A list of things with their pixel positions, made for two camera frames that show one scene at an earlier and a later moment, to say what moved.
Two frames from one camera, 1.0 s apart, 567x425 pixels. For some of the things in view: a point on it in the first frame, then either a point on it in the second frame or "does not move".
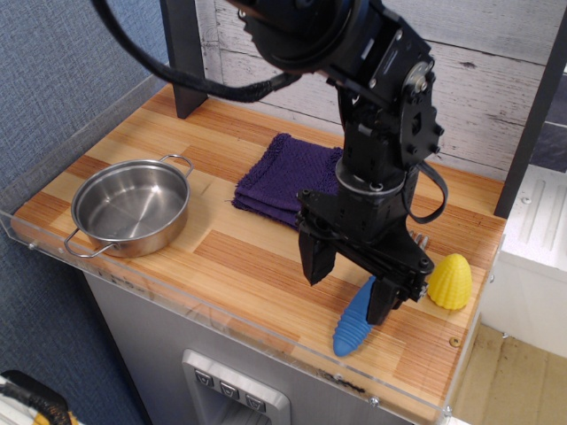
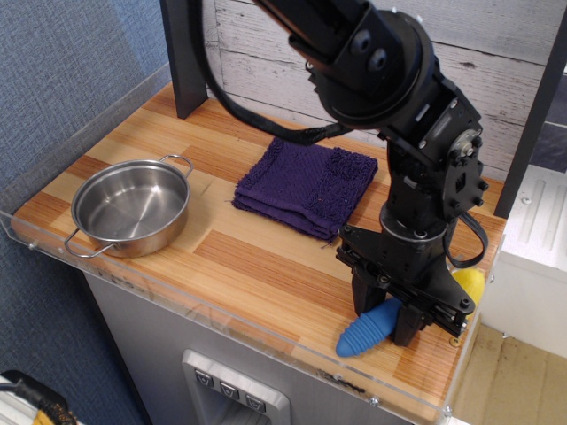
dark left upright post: x=184 y=50 does not move
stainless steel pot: x=133 y=208 does not move
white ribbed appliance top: x=536 y=223 does not move
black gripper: x=370 y=232 -> x=416 y=267
